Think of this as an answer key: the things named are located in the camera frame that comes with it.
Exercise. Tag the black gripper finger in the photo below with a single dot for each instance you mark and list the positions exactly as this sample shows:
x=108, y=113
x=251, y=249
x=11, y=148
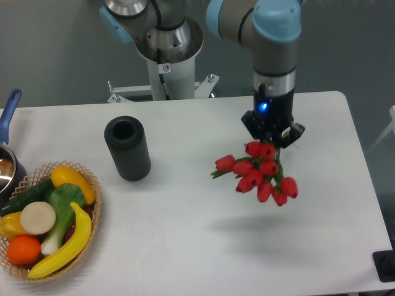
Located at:
x=291, y=135
x=253, y=124

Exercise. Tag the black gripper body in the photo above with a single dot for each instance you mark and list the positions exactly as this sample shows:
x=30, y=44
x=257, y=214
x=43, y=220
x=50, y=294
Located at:
x=275, y=113

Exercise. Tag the red tulip bouquet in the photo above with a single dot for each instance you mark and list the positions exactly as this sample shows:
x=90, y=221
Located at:
x=260, y=169

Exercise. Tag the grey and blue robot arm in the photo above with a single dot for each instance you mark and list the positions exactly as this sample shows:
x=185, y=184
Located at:
x=269, y=29

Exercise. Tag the white chair part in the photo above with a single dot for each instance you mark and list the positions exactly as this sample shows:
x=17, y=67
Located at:
x=388, y=130

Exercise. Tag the dark grey ribbed vase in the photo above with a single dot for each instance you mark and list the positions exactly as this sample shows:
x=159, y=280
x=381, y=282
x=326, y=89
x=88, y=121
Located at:
x=126, y=140

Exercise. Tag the black device at table edge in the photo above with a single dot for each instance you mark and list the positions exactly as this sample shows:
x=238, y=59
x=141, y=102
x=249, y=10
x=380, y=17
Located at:
x=384, y=264

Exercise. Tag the dark red vegetable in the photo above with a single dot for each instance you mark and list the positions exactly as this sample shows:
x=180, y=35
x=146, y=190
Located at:
x=89, y=210

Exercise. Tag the yellow banana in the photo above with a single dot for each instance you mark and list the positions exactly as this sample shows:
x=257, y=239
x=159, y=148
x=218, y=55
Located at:
x=69, y=250

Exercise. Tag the green bok choy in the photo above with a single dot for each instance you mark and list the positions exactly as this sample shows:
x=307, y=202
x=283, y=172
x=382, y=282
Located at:
x=59, y=199

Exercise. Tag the green cucumber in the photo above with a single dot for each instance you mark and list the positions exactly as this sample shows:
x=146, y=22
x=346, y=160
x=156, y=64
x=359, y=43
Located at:
x=35, y=193

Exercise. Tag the beige round mushroom cap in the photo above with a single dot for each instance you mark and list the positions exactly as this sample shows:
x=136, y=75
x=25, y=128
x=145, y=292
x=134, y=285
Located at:
x=37, y=218

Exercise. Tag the yellow bell pepper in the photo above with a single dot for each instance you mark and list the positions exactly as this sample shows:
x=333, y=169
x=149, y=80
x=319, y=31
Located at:
x=11, y=226

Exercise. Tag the orange fruit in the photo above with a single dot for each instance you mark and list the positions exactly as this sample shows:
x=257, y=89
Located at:
x=23, y=250

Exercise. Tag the woven wicker basket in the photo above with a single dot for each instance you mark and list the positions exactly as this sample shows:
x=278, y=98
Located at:
x=35, y=177

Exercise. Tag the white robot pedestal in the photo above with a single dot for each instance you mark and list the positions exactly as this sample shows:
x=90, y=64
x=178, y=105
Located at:
x=170, y=59

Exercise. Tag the blue handled saucepan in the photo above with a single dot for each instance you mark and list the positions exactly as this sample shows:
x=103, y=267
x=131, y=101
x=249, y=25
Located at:
x=12, y=171

